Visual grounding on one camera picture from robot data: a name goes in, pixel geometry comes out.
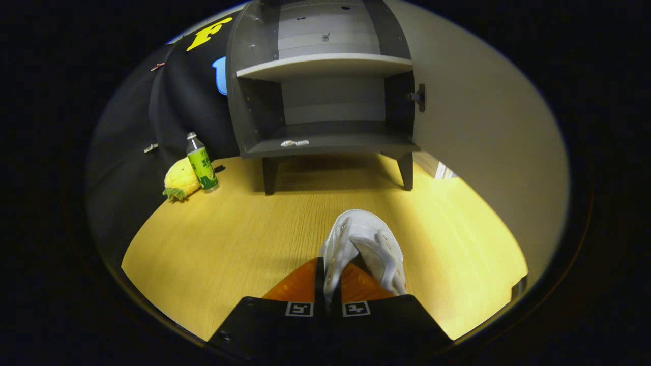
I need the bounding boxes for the grey shoe cabinet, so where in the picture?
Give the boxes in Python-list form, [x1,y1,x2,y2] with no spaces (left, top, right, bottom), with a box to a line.
[225,0,422,196]

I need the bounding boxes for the white canvas shoe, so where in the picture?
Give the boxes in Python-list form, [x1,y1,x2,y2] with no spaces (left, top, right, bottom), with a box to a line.
[319,209,407,308]

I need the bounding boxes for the yellow pineapple plush toy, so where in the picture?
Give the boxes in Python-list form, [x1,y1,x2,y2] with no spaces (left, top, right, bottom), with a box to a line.
[163,157,201,201]

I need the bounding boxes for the white cabinet shelf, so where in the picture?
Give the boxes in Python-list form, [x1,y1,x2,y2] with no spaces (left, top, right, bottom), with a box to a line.
[236,52,413,82]

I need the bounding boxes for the green label drink bottle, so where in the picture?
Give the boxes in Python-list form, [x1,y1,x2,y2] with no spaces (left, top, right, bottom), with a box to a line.
[186,132,219,193]

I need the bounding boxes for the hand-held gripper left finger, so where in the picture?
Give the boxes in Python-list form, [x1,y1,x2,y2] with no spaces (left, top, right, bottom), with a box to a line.
[206,257,329,359]

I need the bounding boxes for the metal door hinge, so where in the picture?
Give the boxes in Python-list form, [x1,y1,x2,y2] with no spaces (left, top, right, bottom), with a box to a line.
[407,84,427,112]

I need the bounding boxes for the beige shoe cabinet door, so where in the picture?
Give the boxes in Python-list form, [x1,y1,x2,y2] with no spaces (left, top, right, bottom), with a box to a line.
[384,0,569,285]

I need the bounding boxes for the black backdrop cloth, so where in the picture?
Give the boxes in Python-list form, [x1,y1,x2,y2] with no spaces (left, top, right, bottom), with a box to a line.
[86,15,242,265]

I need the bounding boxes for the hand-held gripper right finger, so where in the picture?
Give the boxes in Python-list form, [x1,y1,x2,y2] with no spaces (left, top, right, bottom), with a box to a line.
[331,262,453,359]

